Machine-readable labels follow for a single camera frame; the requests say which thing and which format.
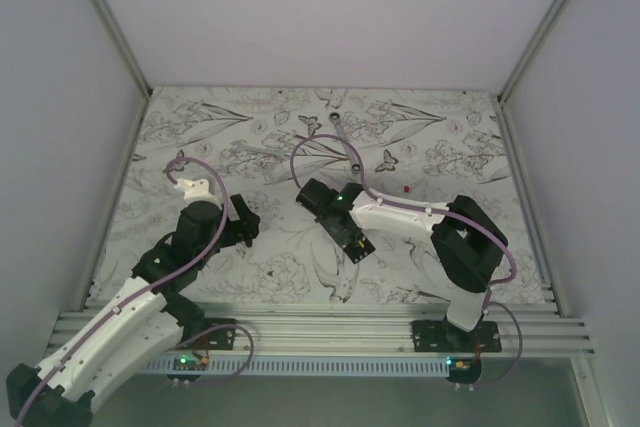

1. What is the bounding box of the black fuse box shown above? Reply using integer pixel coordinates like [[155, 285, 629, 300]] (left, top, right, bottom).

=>
[[342, 235, 375, 264]]

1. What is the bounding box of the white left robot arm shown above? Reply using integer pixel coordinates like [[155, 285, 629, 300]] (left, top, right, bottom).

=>
[[6, 195, 260, 426]]

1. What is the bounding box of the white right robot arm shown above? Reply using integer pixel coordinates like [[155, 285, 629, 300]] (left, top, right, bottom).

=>
[[296, 179, 508, 352]]

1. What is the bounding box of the clear plastic fuse cover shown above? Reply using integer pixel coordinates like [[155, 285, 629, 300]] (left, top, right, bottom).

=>
[[262, 162, 290, 185]]

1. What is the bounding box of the silver ratchet wrench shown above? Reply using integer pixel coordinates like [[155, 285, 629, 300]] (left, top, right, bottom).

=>
[[329, 111, 362, 175]]

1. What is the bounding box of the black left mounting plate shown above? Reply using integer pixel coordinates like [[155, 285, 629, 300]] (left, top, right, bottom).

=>
[[176, 318, 236, 352]]

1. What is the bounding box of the black mounting plate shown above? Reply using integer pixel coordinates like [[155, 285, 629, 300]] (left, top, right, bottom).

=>
[[176, 318, 236, 352], [410, 320, 502, 353]]

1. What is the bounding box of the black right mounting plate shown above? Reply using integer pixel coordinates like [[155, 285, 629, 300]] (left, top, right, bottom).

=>
[[410, 320, 502, 353]]

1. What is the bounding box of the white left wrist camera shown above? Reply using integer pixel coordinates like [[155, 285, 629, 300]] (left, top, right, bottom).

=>
[[174, 178, 221, 207]]

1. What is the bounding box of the white slotted cable duct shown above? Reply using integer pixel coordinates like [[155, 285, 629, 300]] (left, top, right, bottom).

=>
[[141, 355, 453, 378]]

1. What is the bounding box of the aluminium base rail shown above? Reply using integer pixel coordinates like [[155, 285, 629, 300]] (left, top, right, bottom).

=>
[[47, 302, 596, 358]]

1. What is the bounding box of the aluminium frame post right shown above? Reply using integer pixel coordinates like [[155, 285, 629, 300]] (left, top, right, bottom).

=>
[[497, 0, 571, 108]]

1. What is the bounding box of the aluminium frame post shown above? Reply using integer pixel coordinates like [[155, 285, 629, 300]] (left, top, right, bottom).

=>
[[89, 0, 153, 98], [497, 0, 571, 108]]

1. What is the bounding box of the aluminium frame post left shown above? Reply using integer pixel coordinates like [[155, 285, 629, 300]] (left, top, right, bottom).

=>
[[89, 0, 153, 98]]

